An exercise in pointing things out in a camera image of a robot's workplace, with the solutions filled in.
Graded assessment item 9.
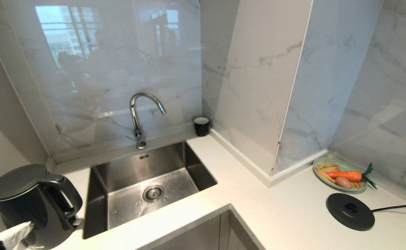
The stainless steel sink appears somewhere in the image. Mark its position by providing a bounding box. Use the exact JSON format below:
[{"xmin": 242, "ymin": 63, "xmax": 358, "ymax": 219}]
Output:
[{"xmin": 83, "ymin": 141, "xmax": 218, "ymax": 240}]

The grey cabinet door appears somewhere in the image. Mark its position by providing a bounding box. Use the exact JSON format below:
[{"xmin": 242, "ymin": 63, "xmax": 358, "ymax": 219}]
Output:
[
  {"xmin": 228, "ymin": 209, "xmax": 260, "ymax": 250},
  {"xmin": 147, "ymin": 215, "xmax": 221, "ymax": 250}
]

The black cup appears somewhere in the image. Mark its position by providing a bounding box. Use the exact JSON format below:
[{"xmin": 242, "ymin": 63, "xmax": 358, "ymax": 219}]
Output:
[{"xmin": 194, "ymin": 117, "xmax": 210, "ymax": 137}]

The black electric kettle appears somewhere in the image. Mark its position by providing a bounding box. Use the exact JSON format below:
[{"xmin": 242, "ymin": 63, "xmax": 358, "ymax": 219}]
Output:
[{"xmin": 0, "ymin": 164, "xmax": 84, "ymax": 249}]

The black power cable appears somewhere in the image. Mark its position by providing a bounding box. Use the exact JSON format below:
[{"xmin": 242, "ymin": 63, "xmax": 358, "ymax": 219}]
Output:
[{"xmin": 371, "ymin": 201, "xmax": 406, "ymax": 213}]

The brown toy potato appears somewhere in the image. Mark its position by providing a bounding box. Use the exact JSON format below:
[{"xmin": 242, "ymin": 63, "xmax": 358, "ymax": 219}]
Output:
[{"xmin": 335, "ymin": 176, "xmax": 352, "ymax": 190}]

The round black kettle base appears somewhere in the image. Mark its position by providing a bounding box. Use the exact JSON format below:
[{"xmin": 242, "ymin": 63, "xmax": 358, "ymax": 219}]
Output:
[{"xmin": 326, "ymin": 193, "xmax": 376, "ymax": 232}]

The chrome curved faucet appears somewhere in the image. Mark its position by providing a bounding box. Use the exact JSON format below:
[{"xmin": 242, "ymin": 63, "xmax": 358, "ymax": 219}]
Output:
[{"xmin": 126, "ymin": 92, "xmax": 167, "ymax": 150}]

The round sink drain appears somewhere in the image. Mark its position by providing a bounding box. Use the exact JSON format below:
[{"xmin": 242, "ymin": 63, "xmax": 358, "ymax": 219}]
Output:
[{"xmin": 142, "ymin": 185, "xmax": 165, "ymax": 203}]

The pale green oval plate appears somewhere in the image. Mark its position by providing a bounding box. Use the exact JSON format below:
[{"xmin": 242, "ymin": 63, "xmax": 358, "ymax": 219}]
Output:
[{"xmin": 313, "ymin": 157, "xmax": 368, "ymax": 193}]

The orange toy carrot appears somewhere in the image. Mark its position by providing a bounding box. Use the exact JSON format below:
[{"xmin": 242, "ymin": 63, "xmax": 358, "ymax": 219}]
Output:
[{"xmin": 325, "ymin": 163, "xmax": 377, "ymax": 190}]

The black kettle lid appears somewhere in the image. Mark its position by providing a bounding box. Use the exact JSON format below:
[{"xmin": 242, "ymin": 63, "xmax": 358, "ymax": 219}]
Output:
[{"xmin": 0, "ymin": 164, "xmax": 49, "ymax": 202}]

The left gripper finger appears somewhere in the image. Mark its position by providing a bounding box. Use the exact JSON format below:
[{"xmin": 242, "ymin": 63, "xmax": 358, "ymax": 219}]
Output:
[{"xmin": 0, "ymin": 222, "xmax": 34, "ymax": 250}]

